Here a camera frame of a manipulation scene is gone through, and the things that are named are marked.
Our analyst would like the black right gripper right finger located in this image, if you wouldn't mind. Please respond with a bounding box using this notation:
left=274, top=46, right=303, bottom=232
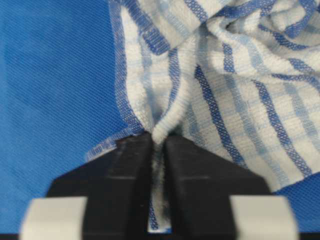
left=162, top=136, right=298, bottom=240

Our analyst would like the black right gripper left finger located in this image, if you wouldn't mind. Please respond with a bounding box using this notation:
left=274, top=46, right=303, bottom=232
left=21, top=132, right=155, bottom=240

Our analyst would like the blue striped white towel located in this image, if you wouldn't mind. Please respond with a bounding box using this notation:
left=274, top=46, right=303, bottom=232
left=86, top=0, right=320, bottom=233

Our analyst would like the blue table cloth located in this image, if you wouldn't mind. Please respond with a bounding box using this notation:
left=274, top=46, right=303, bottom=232
left=0, top=0, right=320, bottom=233

